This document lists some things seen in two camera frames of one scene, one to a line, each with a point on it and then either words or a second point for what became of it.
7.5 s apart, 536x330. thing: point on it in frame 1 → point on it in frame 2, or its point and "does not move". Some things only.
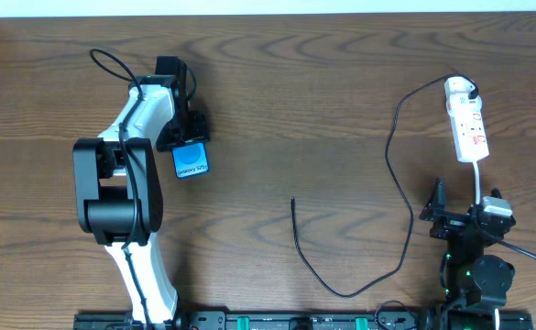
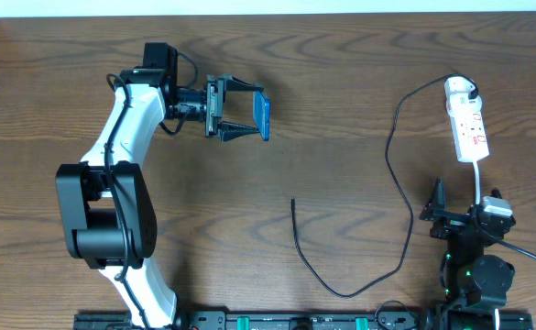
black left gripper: x=187 y=137 → x=213 y=106
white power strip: x=468 y=127 does not move
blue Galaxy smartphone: x=191 y=159 → x=261 y=114
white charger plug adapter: x=457 y=90 does not move
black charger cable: x=311 y=272 does not move
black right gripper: x=460 y=220 does not move
